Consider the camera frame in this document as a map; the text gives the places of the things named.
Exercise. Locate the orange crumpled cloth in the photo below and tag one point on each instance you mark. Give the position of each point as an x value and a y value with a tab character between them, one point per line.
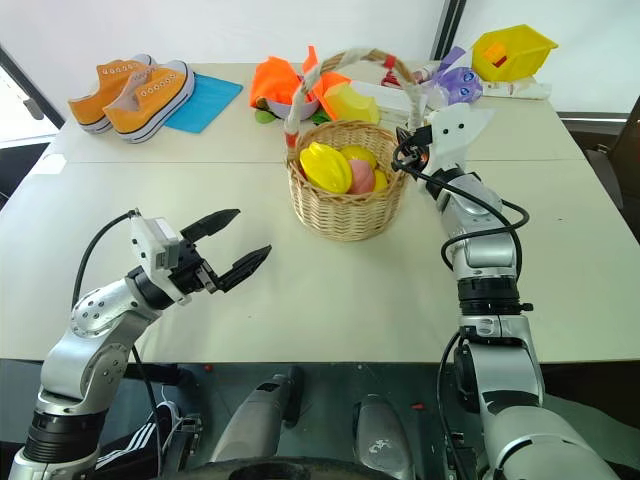
275	80

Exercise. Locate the yellow toy lemon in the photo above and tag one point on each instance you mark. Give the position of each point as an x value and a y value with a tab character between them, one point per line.
361	155

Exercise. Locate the dark grey rounded shell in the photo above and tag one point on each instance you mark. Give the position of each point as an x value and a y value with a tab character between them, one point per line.
252	415
382	440

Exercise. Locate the white printed paper box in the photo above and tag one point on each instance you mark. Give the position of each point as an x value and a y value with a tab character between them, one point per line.
520	89

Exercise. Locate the yellow toy starfruit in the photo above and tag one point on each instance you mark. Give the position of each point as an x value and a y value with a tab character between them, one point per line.
325	167

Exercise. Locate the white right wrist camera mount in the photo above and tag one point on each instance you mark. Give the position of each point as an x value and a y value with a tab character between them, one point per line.
452	132

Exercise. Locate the yellow plastic storage bin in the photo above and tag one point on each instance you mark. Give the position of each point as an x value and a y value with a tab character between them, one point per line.
525	55

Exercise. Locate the red small object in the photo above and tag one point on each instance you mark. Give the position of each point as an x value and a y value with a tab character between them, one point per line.
391	76

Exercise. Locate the black white-striped trouser leg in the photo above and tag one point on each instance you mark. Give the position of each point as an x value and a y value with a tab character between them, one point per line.
135	440

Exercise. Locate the yellow plastic cup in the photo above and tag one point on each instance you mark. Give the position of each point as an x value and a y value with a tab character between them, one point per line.
352	105

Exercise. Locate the green toy leaf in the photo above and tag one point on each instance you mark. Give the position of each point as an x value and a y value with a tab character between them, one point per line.
321	118
264	116

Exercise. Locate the white bowl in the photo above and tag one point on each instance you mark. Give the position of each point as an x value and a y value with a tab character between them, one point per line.
280	107

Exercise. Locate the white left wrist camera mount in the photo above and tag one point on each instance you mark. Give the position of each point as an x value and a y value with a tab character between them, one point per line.
150	240

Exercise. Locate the orange canvas sneaker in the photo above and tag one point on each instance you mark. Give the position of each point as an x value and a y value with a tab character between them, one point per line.
95	107
150	102

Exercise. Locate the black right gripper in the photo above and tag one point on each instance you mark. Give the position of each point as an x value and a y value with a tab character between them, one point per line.
421	136

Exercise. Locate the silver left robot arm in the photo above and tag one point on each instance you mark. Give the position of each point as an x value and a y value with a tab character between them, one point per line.
82	345

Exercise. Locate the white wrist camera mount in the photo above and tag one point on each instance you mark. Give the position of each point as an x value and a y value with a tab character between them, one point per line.
452	132
150	240

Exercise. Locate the pink toy peach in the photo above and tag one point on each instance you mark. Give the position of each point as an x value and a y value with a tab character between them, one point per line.
362	177

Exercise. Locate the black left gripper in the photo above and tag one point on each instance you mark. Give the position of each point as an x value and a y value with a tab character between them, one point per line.
190	270

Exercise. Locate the black round rim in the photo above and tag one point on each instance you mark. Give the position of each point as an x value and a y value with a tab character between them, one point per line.
300	470

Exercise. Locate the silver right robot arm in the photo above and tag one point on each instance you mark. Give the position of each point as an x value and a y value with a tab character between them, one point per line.
505	360

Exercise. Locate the dark chair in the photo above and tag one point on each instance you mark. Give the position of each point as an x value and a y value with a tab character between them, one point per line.
607	155

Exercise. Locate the blue folded cloth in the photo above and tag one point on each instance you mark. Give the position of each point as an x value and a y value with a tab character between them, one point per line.
205	102

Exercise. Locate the purple plush toy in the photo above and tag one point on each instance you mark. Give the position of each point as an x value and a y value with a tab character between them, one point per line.
460	82

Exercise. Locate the white flat box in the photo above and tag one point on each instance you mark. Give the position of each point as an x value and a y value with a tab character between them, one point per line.
392	100

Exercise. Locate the small yellow toy fruit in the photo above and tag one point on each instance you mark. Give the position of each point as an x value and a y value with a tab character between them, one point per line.
381	181

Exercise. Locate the black metal bracket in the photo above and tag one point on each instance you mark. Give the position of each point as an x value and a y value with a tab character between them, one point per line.
186	440

